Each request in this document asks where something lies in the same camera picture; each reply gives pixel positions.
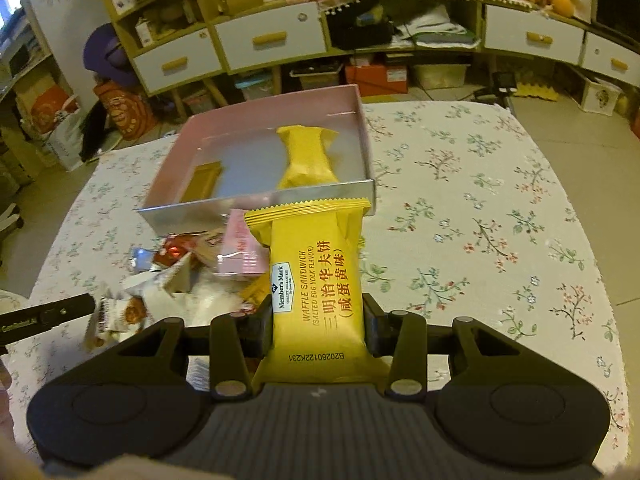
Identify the red foil snack packet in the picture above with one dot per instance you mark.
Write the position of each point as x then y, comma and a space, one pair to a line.
172, 255

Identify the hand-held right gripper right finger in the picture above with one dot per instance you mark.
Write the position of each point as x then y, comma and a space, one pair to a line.
375, 332

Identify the pile of folded clothes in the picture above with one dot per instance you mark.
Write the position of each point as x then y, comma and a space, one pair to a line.
435, 27

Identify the yellow waffle snack packet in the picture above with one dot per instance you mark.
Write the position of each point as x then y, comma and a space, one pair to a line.
310, 270
305, 160

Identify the tall wooden shelf cabinet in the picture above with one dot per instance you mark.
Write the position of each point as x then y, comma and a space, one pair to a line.
210, 10

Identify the black microwave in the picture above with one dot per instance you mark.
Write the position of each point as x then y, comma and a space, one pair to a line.
620, 5

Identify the white printed box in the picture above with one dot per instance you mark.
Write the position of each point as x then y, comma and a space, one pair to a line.
602, 95

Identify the orange printed bag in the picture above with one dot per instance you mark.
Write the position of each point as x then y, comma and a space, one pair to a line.
127, 112

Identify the small white box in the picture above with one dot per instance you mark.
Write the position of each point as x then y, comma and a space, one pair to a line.
144, 30

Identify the clear white snack packet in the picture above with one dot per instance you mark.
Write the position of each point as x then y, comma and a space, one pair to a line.
210, 305

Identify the gold snack packet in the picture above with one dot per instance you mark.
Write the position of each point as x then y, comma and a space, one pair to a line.
200, 182

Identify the red shoe box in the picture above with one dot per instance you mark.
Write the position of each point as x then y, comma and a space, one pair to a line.
377, 80

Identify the silver foil snack packet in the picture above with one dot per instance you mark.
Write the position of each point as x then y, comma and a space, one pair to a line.
142, 259

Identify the yellow foam mat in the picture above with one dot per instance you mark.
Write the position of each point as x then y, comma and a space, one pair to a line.
537, 94

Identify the small yellow snack packet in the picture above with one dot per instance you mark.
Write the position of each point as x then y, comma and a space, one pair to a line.
256, 290

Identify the white shopping bag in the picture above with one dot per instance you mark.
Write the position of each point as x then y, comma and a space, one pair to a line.
55, 130

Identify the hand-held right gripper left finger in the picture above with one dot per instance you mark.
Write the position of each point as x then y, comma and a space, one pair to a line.
257, 335

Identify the brown cardboard box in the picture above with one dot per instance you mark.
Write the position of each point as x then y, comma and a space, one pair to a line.
242, 0

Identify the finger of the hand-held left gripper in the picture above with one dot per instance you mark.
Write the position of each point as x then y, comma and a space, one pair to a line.
50, 316

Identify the black tripod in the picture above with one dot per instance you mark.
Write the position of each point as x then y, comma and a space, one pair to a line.
502, 85

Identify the pink cardboard box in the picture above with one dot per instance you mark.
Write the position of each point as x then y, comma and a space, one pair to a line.
240, 125

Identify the clear storage bin blue lid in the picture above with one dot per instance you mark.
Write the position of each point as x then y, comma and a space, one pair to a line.
257, 87

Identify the plain white snack packet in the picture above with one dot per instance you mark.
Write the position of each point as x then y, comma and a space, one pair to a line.
165, 285

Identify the beige snack packet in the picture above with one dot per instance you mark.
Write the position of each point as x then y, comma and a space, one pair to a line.
210, 247

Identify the pink snack packet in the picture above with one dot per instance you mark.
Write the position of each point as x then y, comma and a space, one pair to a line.
240, 250

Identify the white cookie-print snack packet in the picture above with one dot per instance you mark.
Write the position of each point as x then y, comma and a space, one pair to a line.
120, 317

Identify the low wooden cabinet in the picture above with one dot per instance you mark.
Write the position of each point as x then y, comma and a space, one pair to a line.
475, 25

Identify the clear storage bin dark lid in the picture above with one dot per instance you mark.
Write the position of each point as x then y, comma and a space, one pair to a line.
315, 80

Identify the floral tablecloth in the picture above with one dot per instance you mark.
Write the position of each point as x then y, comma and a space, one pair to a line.
475, 185

